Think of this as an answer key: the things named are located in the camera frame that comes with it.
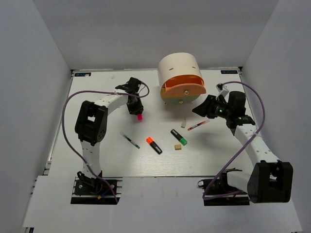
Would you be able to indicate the orange black highlighter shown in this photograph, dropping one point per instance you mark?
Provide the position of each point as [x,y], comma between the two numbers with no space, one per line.
[154,145]

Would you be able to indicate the white rectangular eraser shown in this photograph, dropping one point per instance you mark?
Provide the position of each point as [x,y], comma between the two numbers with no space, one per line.
[183,124]

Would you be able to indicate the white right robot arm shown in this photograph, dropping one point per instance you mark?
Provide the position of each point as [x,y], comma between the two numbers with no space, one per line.
[271,179]

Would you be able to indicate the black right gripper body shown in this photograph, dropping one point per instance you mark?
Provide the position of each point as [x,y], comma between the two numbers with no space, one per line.
[222,110]

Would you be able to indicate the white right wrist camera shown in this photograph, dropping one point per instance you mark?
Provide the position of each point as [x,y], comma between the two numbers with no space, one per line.
[222,90]

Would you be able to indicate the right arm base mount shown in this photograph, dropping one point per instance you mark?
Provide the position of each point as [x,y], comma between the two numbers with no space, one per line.
[240,199]

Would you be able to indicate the red gel pen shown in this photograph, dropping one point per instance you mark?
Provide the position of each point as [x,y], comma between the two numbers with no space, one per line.
[198,124]

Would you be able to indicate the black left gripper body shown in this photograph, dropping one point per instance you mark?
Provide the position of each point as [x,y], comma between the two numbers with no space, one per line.
[135,106]

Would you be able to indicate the green black highlighter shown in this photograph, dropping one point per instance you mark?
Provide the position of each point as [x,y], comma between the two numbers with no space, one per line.
[179,137]

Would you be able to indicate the round cream drawer organizer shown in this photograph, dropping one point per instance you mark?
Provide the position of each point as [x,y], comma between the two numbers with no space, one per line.
[180,78]

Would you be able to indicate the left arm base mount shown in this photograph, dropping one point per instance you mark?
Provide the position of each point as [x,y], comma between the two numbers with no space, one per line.
[85,194]

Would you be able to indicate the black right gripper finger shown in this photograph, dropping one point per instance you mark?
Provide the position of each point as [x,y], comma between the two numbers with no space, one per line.
[208,103]
[203,112]

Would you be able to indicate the pink highlighter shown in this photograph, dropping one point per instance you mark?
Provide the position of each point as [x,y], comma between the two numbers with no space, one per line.
[139,117]

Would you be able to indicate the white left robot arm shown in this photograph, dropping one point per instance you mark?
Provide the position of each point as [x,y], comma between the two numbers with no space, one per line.
[92,119]

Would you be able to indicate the green gel pen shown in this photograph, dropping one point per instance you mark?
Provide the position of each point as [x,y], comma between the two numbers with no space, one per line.
[130,140]

